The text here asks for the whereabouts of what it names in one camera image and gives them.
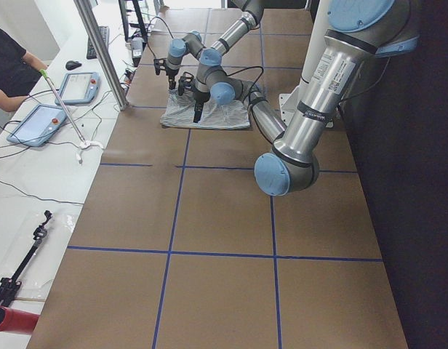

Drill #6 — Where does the black keyboard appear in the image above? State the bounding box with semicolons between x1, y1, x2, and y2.
86;25;111;60

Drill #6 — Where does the metal reacher stick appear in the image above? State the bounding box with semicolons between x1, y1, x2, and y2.
39;69;105;165

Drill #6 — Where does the person in black shirt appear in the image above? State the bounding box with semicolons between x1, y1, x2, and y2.
0;28;48;112

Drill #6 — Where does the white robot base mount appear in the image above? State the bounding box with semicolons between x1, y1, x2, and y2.
278;0;336;128

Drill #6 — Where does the black clamp tool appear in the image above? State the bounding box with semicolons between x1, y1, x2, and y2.
0;210;52;307

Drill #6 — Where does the blue teach pendant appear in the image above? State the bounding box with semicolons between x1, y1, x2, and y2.
7;104;66;147
58;72;100;105

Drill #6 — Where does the grey power adapter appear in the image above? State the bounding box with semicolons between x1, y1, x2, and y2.
130;37;144;62

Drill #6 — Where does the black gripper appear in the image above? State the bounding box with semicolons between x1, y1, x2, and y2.
177;72;210;123
153;58;178;90

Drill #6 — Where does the black computer mouse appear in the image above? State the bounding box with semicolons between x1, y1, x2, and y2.
65;60;82;71

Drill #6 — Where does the lower blue teach pendant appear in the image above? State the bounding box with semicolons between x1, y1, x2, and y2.
7;104;66;147

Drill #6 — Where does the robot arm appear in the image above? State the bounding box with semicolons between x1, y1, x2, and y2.
153;1;264;89
166;1;421;196

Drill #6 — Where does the red cylinder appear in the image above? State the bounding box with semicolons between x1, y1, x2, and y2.
0;306;39;334

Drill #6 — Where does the aluminium frame post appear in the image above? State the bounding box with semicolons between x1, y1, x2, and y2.
73;0;128;111

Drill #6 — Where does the upper blue teach pendant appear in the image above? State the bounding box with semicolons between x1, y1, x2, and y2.
58;72;100;105

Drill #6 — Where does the navy white striped polo shirt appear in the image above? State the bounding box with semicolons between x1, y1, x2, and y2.
160;89;250;130

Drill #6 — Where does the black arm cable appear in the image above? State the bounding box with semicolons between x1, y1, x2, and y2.
220;65;276;143

